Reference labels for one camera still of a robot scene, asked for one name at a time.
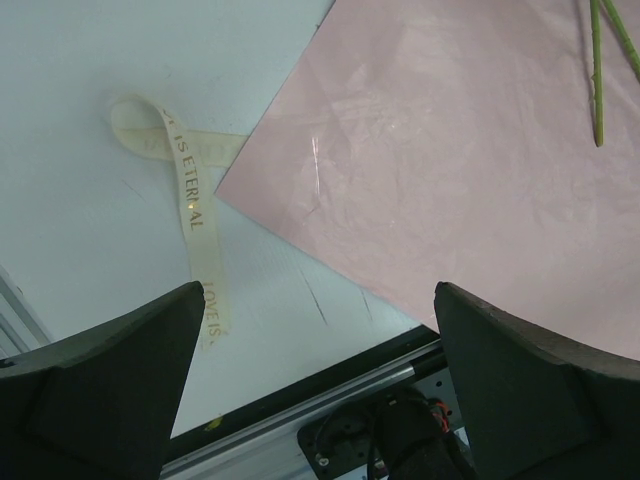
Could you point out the left aluminium frame post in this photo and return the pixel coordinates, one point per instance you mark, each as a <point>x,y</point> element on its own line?
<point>21,329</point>

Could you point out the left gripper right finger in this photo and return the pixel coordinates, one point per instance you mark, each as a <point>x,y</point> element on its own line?
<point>536,404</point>

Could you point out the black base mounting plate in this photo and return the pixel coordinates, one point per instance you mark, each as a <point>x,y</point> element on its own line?
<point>337,446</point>

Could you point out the aluminium extrusion rail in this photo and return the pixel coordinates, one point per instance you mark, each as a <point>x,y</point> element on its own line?
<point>269,449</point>

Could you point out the cream printed ribbon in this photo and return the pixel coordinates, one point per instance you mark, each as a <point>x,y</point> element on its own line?
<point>153,132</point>

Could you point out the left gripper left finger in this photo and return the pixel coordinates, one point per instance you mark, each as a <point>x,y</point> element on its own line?
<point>101,404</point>

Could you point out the pink flowers with green leaves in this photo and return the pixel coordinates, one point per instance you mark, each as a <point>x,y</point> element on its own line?
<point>629,50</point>

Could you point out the purple wrapping paper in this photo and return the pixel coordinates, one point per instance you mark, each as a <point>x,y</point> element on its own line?
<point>424,141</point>

